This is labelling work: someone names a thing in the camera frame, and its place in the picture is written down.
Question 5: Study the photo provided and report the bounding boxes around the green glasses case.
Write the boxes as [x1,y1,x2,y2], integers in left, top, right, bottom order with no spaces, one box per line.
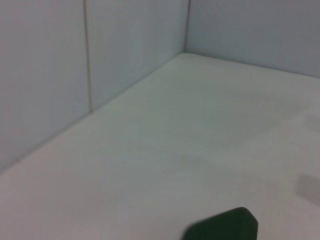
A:
[181,206,259,240]

